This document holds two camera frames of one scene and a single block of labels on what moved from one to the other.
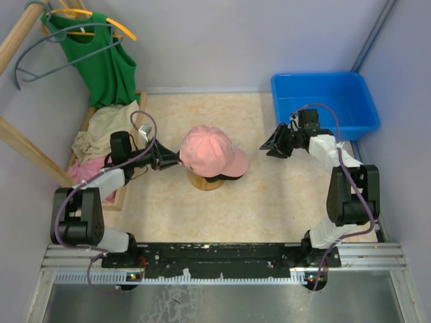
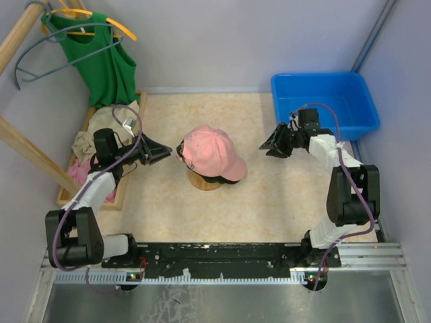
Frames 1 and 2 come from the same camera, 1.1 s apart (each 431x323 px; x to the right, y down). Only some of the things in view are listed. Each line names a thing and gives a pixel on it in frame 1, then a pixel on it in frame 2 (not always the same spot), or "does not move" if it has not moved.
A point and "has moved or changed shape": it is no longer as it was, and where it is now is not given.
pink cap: (206, 151) does not move
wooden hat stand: (201, 183) does not move
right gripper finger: (275, 140) does not move
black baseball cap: (221, 177) has moved or changed shape
